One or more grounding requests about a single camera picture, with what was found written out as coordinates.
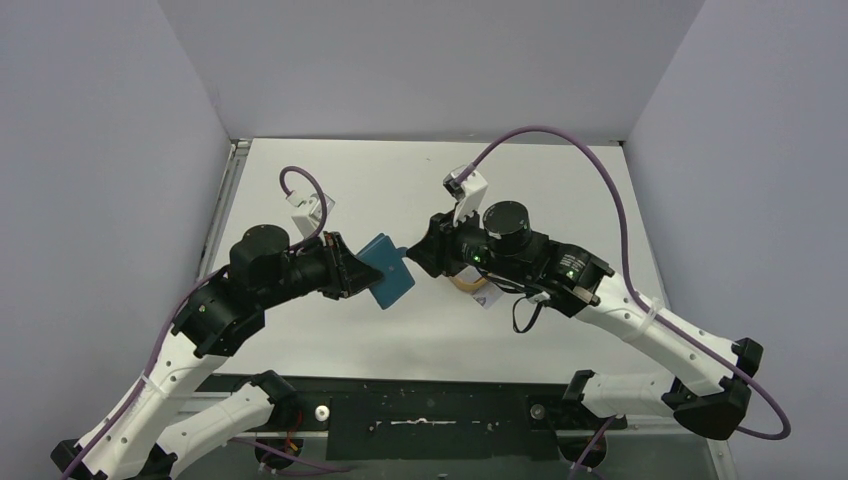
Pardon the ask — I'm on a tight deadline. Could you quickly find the loose silver card on table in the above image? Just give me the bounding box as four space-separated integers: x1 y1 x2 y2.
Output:
472 283 504 310

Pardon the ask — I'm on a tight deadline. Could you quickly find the purple cable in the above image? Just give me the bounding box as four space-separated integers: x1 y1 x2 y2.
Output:
457 125 792 480
58 165 330 480

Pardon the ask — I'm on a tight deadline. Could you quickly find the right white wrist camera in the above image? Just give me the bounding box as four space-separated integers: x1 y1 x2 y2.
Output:
443 165 488 226

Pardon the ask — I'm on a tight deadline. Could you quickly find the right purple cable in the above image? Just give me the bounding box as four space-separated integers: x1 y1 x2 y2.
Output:
457 125 792 480

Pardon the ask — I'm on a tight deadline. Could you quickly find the aluminium frame rail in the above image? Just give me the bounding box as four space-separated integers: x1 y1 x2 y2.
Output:
195 138 253 279

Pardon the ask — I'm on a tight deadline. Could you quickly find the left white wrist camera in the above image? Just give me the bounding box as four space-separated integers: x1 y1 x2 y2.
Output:
286 190 335 240

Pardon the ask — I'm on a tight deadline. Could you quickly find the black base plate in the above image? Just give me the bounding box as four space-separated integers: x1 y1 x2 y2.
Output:
198 374 651 463

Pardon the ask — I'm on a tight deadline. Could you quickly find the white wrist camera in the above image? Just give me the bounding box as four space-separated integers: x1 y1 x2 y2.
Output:
286 190 335 240
443 165 488 226

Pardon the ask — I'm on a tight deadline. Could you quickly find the blue leather card holder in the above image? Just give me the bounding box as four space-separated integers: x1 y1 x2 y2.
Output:
356 233 415 310

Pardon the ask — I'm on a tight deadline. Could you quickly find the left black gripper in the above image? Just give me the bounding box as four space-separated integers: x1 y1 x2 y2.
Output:
258 230 384 309

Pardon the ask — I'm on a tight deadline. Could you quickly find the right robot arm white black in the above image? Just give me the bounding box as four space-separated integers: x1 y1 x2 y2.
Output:
407 201 763 440

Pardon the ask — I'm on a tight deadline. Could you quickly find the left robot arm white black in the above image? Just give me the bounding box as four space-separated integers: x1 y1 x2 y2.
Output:
51 225 383 479

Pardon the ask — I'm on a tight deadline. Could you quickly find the yellow oval tray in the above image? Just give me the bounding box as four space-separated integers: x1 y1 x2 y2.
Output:
449 269 488 293

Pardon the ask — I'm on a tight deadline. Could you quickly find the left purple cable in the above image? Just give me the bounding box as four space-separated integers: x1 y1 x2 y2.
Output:
58 165 330 480

